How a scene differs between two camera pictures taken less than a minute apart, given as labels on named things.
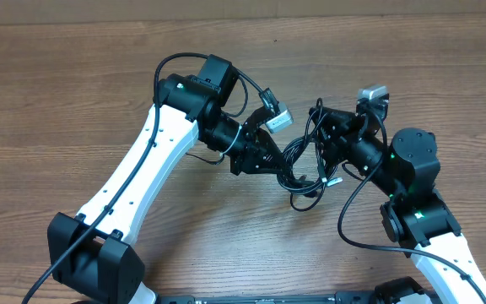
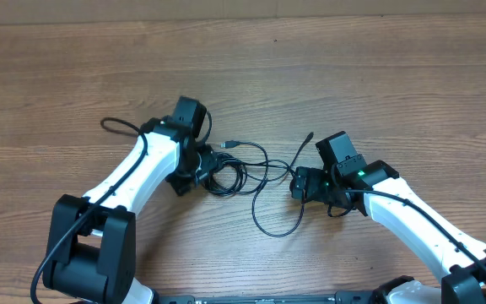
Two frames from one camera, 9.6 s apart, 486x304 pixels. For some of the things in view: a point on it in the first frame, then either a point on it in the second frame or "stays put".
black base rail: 317,298 stays put
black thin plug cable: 310,209 → 278,176
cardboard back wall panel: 35,12 stays put
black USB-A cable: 289,149 → 232,176
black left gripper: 251,161 → 209,162
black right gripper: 340,129 → 314,177
